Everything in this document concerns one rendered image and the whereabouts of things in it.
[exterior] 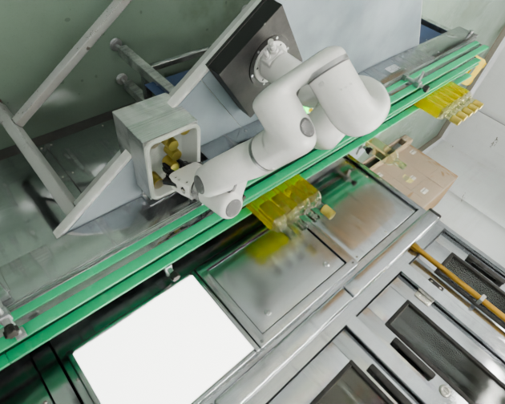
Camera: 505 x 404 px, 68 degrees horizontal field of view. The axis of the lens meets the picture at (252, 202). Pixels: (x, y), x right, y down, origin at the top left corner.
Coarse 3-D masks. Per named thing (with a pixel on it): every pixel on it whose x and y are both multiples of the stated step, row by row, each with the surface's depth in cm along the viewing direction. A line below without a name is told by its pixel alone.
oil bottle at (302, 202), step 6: (282, 186) 133; (288, 186) 134; (282, 192) 132; (288, 192) 132; (294, 192) 132; (300, 192) 132; (288, 198) 131; (294, 198) 130; (300, 198) 130; (306, 198) 131; (300, 204) 129; (306, 204) 129; (300, 210) 129
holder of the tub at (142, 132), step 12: (180, 108) 106; (144, 120) 101; (156, 120) 102; (168, 120) 102; (180, 120) 103; (192, 120) 103; (132, 132) 97; (144, 132) 98; (156, 132) 98; (168, 132) 99; (132, 144) 102; (132, 156) 106; (144, 168) 103; (144, 180) 108; (144, 192) 119
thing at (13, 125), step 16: (128, 0) 134; (256, 0) 112; (112, 16) 134; (240, 16) 112; (96, 32) 134; (224, 32) 112; (80, 48) 134; (208, 48) 113; (64, 64) 134; (48, 80) 135; (32, 96) 136; (48, 96) 137; (0, 112) 139; (32, 112) 137; (16, 128) 133; (16, 144) 131; (32, 144) 131; (32, 160) 126; (112, 160) 114; (48, 176) 121; (96, 176) 115; (64, 192) 117; (64, 208) 115
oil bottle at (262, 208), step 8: (256, 200) 128; (264, 200) 128; (248, 208) 131; (256, 208) 128; (264, 208) 126; (272, 208) 126; (264, 216) 126; (272, 216) 124; (280, 216) 125; (272, 224) 125; (280, 224) 123
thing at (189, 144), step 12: (180, 132) 100; (192, 132) 107; (144, 144) 98; (180, 144) 114; (192, 144) 110; (144, 156) 98; (156, 156) 110; (192, 156) 114; (156, 168) 114; (156, 192) 112; (168, 192) 114
